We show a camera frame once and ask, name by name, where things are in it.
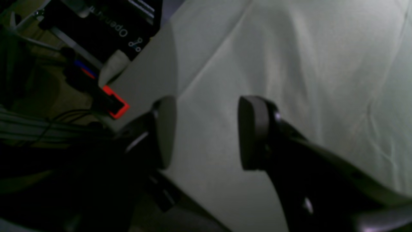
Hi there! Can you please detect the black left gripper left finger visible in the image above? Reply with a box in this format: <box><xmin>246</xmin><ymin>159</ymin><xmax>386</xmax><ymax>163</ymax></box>
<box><xmin>1</xmin><ymin>96</ymin><xmax>177</xmax><ymax>232</ymax></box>

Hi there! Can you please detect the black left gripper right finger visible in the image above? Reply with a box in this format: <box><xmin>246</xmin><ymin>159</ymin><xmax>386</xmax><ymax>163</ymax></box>
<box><xmin>238</xmin><ymin>96</ymin><xmax>412</xmax><ymax>232</ymax></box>

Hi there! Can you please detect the green table cloth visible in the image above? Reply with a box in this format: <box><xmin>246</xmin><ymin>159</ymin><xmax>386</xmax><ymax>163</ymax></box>
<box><xmin>105</xmin><ymin>0</ymin><xmax>411</xmax><ymax>232</ymax></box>

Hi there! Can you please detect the red side clamp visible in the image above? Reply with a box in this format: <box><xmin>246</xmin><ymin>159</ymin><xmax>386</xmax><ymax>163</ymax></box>
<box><xmin>94</xmin><ymin>85</ymin><xmax>130</xmax><ymax>120</ymax></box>

